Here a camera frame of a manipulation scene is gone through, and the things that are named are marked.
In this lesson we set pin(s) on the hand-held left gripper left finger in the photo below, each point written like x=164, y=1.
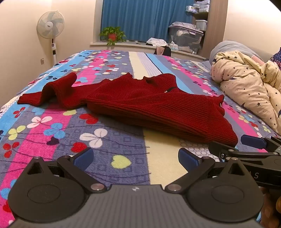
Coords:
x=83, y=157

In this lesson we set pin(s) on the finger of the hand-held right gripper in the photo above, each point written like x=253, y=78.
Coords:
x=221, y=148
x=252, y=141

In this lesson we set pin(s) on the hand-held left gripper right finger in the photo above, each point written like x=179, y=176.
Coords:
x=188, y=157

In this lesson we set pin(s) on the red knit sweater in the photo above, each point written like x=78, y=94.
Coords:
x=149, y=105

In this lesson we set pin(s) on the pile of white clothes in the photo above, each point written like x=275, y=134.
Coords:
x=156, y=41

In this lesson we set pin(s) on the person's right hand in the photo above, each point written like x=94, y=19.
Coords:
x=270, y=208

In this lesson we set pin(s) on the floral striped blanket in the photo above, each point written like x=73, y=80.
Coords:
x=65, y=131

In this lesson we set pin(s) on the cream star print quilt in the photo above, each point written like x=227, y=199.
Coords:
x=250, y=83

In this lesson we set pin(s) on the dark blue patterned pillow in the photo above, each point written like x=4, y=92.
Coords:
x=277, y=57

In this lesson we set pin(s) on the grey pillow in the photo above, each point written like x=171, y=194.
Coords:
x=232, y=47

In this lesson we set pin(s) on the black and pink bag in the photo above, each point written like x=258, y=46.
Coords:
x=162, y=50

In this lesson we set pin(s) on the tissue box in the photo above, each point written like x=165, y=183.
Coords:
x=175, y=45

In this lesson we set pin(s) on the clear plastic storage box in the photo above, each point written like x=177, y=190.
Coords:
x=185, y=37

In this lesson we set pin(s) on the wooden shelf unit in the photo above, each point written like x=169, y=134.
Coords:
x=216, y=26

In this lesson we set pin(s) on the white lidded storage box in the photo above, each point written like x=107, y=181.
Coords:
x=201, y=24

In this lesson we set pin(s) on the potted green plant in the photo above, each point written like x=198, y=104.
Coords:
x=112, y=34

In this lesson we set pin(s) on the white standing fan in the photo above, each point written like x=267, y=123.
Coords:
x=51, y=24

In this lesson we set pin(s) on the blue curtain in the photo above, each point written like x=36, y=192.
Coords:
x=144, y=19

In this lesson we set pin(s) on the stack of white packets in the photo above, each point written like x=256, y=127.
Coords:
x=198, y=5

